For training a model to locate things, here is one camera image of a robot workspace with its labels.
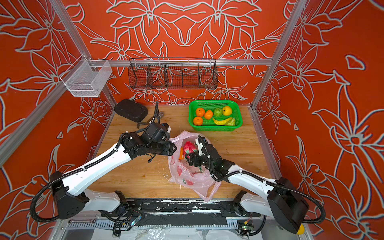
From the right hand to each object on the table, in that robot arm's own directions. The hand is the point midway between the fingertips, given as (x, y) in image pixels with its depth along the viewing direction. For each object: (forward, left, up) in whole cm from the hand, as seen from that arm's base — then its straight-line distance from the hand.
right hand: (188, 153), depth 81 cm
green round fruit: (+36, -22, -5) cm, 42 cm away
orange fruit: (+38, -9, -7) cm, 39 cm away
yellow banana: (+28, -24, -8) cm, 38 cm away
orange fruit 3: (+29, -6, -6) cm, 30 cm away
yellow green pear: (+25, -30, -5) cm, 39 cm away
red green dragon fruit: (+2, -1, +4) cm, 4 cm away
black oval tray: (+40, +44, -6) cm, 60 cm away
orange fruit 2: (+34, -15, -5) cm, 37 cm away
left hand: (-1, +7, +10) cm, 12 cm away
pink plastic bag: (-9, +3, -3) cm, 11 cm away
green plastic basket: (+39, -32, -5) cm, 51 cm away
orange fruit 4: (-1, +4, +1) cm, 4 cm away
